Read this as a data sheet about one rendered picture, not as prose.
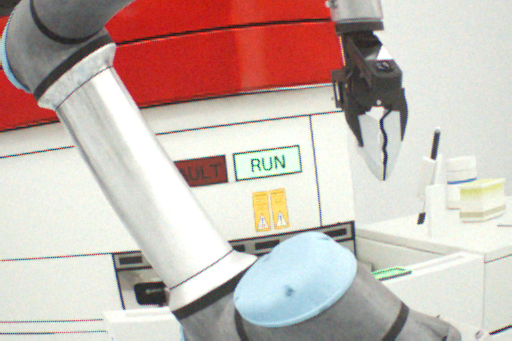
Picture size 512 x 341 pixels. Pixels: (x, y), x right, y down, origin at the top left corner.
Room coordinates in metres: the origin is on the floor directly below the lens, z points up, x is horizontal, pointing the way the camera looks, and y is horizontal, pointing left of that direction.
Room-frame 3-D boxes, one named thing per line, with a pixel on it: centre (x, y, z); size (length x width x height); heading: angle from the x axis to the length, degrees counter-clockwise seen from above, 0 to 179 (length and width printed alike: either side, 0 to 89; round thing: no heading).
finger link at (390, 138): (1.60, -0.17, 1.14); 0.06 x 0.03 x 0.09; 15
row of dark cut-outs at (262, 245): (2.12, 0.06, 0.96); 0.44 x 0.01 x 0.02; 105
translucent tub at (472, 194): (1.95, -0.39, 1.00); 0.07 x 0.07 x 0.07; 33
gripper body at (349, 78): (1.60, -0.15, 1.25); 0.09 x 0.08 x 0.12; 15
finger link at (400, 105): (1.58, -0.18, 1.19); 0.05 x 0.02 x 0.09; 105
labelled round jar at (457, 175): (2.19, -0.39, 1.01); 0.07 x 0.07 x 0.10
